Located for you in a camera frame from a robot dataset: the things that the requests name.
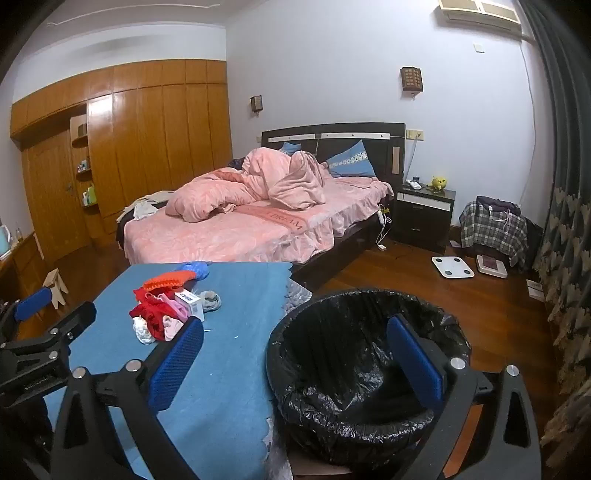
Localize white and blue box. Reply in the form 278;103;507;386
173;289;205;322

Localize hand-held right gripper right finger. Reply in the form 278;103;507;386
387;314;542;480

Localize wooden side cabinet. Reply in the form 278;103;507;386
0;233;44;319

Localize white bathroom scale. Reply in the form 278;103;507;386
431;255;475;279

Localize plaid bag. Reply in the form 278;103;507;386
459;196;529;271

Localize white scale with red top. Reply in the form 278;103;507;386
476;254;509;278

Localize blue plastic bag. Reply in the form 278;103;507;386
182;261;213;281

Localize small wooden stool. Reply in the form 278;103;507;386
42;268;69;308

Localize red cloth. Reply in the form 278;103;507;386
129;286;190;342

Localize black-lined trash bin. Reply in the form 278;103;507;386
265;288;472;467

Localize white tissue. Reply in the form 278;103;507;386
132;318;155;344

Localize pink bed sheet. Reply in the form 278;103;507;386
124;178;395;266

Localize pink quilt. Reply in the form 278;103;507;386
165;148;328;223

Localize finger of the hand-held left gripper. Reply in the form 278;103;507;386
0;287;51;344
0;301;97;370

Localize white clothes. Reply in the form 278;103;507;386
131;196;160;220

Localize large blue pillow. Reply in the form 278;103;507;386
325;140;377;178

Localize grey floral table cover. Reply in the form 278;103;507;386
261;277;309;480

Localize grey sock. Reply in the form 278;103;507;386
196;290;222;313

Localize blue tablecloth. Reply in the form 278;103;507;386
44;262;296;480

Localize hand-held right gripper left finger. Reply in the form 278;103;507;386
50;318;205;480

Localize grey patterned curtain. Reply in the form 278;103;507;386
522;0;591;462

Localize dark clothes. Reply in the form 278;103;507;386
115;205;139;247

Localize large brown wall lamp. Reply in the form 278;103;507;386
400;66;424;95

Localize orange foam net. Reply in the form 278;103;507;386
143;270;197;291

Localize wooden wardrobe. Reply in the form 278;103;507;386
10;59;233;266

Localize dark nightstand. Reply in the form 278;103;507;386
394;182;457;254

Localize dark wooden bed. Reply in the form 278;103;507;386
115;122;407;282

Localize white air conditioner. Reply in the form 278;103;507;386
436;0;522;33

